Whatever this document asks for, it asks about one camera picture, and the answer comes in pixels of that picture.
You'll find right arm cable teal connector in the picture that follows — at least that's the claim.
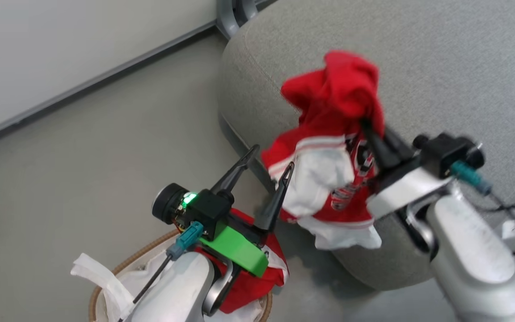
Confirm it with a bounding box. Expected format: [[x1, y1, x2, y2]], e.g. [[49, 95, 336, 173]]
[[449, 161, 515, 256]]

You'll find arm cable teal connector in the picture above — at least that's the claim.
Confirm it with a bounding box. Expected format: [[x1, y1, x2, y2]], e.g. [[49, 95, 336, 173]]
[[118, 221, 205, 322], [449, 161, 515, 256]]

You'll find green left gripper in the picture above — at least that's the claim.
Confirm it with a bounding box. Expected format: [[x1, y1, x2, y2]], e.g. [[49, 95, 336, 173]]
[[198, 144, 295, 278]]

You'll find plain red garment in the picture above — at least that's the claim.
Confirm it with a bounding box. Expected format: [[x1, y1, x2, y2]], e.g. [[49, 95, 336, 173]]
[[194, 208, 290, 314]]

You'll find red white printed garment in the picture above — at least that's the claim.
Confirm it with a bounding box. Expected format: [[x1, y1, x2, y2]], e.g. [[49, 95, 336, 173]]
[[261, 50, 386, 250]]

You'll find white basket liner cloth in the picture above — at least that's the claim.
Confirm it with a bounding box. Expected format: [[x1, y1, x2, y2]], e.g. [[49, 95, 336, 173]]
[[70, 252, 268, 322]]

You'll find grey fabric sofa seat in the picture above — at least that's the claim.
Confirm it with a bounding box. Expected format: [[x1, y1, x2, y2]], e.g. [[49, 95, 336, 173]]
[[218, 0, 515, 292]]

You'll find round wicker laundry basket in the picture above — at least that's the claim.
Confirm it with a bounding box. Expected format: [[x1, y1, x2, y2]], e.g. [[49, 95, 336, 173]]
[[88, 229, 273, 322]]

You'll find grey wall baseboard strip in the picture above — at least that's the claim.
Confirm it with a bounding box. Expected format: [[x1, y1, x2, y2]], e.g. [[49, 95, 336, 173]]
[[0, 0, 280, 149]]

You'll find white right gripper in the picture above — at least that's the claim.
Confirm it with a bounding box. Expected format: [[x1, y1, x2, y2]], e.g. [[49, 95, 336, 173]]
[[359, 118, 453, 220]]

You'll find grey metal furniture leg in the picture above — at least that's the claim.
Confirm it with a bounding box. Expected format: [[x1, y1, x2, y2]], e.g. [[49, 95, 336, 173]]
[[215, 0, 281, 40]]

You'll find left arm cable teal connector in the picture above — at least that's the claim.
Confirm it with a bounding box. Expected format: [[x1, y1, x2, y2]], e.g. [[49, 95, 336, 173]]
[[118, 221, 205, 322]]

